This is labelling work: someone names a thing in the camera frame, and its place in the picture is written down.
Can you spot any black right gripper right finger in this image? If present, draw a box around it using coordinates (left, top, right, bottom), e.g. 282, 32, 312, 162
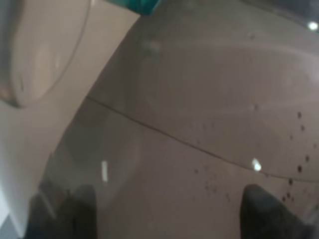
240, 184, 317, 239

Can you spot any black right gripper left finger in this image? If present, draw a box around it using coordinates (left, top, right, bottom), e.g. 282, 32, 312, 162
24, 185, 97, 239

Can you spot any brown translucent water bottle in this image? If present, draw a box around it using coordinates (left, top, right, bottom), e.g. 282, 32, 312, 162
39, 0, 319, 239

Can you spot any grey translucent plastic cup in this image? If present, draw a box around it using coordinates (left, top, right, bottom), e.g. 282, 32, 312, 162
0, 0, 91, 108

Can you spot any teal translucent plastic cup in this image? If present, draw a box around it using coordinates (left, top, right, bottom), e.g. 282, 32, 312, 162
107, 0, 161, 15

